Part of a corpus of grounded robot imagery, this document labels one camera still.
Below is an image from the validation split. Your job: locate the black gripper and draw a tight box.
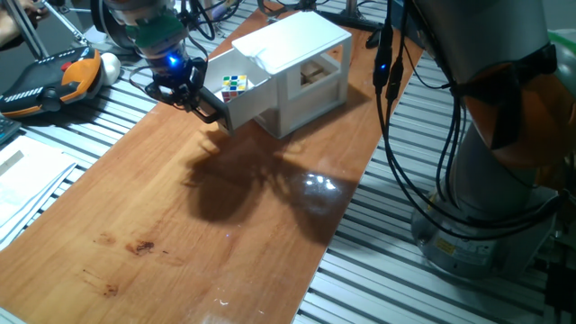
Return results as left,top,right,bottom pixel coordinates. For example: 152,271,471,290
146,42,211,119

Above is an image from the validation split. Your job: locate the white plastic drawer cabinet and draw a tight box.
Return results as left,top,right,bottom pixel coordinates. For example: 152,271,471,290
231,11,355,140

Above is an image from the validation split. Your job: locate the person hand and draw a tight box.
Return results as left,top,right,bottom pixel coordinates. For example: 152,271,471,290
0,2,49,46

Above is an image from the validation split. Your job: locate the multicoloured puzzle cube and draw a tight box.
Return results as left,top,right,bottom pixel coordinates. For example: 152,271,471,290
220,74,249,104

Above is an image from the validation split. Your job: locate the white egg-shaped object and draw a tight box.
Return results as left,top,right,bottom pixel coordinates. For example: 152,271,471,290
99,52,122,86

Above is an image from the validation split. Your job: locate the black filament spool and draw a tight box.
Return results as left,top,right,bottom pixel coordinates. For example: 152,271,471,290
89,0,136,51

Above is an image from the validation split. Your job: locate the light wooden block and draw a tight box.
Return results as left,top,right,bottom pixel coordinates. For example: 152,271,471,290
300,60,332,87

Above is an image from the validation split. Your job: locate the orange and black teach pendant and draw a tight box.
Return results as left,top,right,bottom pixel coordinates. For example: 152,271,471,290
0,44,105,119

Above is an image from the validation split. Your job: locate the glossy wooden board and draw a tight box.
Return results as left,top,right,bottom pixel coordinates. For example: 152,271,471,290
0,0,424,324

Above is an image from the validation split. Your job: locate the black stand base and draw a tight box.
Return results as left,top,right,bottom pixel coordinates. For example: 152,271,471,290
314,6,383,50

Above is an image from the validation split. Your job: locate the grey metal pole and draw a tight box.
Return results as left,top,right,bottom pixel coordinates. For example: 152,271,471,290
3,0,50,60

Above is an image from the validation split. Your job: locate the white paper stack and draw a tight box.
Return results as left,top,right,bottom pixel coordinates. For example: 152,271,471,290
0,134,78,251

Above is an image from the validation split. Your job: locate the black computer keyboard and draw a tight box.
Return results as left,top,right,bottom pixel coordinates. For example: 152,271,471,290
0,115,23,146

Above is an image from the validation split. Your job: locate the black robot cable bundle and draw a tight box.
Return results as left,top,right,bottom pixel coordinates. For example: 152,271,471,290
373,0,568,242

